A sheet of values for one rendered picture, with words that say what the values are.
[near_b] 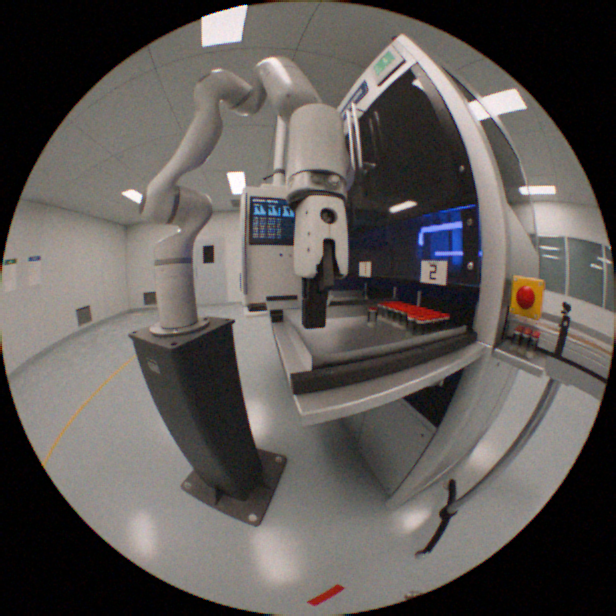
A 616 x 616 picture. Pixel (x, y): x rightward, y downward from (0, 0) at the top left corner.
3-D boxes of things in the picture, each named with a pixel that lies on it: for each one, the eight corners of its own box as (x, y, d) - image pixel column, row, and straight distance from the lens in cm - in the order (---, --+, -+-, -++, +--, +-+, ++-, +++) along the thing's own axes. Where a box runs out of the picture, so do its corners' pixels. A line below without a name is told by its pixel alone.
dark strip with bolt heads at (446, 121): (462, 283, 49) (411, 68, 92) (478, 285, 47) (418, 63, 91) (460, 283, 48) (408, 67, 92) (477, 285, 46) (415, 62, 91)
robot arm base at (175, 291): (140, 331, 64) (131, 269, 62) (184, 316, 74) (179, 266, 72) (174, 341, 48) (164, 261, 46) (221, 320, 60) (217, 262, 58)
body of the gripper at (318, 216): (359, 189, 24) (357, 280, 22) (327, 211, 32) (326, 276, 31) (297, 178, 21) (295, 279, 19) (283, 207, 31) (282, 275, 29)
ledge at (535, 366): (507, 344, 59) (509, 337, 59) (545, 359, 59) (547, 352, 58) (492, 356, 46) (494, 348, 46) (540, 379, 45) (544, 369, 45)
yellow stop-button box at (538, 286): (514, 310, 50) (518, 277, 50) (541, 317, 50) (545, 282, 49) (508, 312, 43) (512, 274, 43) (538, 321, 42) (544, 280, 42)
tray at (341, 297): (362, 297, 93) (363, 290, 93) (397, 307, 73) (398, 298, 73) (297, 299, 80) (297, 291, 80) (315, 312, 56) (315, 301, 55)
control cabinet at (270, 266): (306, 297, 141) (306, 198, 150) (317, 301, 123) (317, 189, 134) (240, 301, 130) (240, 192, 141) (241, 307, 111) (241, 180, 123)
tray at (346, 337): (390, 313, 60) (391, 303, 59) (463, 341, 45) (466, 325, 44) (283, 322, 46) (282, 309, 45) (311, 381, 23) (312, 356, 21)
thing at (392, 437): (360, 339, 279) (363, 280, 260) (490, 428, 175) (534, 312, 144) (295, 347, 244) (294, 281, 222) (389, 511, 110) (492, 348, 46)
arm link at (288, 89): (292, 116, 59) (324, 205, 39) (255, 80, 51) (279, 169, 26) (323, 101, 58) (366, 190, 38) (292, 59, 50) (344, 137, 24)
